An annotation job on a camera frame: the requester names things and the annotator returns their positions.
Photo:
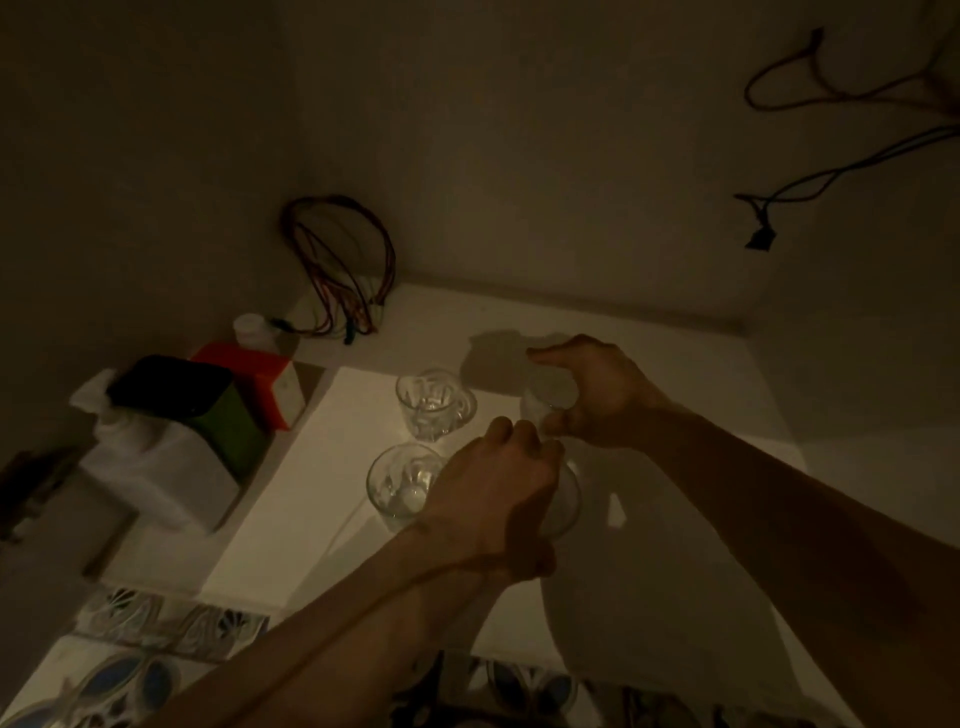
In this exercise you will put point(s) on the red and white box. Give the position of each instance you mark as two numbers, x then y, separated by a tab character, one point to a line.
270	382

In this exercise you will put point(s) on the person's right forearm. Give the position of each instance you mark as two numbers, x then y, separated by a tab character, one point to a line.
795	540

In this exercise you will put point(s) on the person's left fingers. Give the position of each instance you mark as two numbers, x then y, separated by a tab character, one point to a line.
525	444

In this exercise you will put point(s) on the person's right thumb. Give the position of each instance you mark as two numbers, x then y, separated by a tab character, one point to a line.
562	424

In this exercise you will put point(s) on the person's right hand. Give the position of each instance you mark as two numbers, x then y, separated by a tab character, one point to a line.
615	397

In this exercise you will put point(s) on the green container with black lid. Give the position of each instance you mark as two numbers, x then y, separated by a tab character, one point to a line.
195	397

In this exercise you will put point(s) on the small white container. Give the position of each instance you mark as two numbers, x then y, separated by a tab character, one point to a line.
253	331

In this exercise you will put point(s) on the person's left forearm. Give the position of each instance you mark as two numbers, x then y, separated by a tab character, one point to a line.
337	645

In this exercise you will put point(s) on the person's left hand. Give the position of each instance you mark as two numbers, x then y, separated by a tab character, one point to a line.
487	510

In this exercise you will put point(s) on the white plastic bag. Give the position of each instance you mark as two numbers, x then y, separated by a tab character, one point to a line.
161	472

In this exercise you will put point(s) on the clear drinking glass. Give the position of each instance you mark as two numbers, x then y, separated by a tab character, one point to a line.
566	499
397	484
541	401
435	405

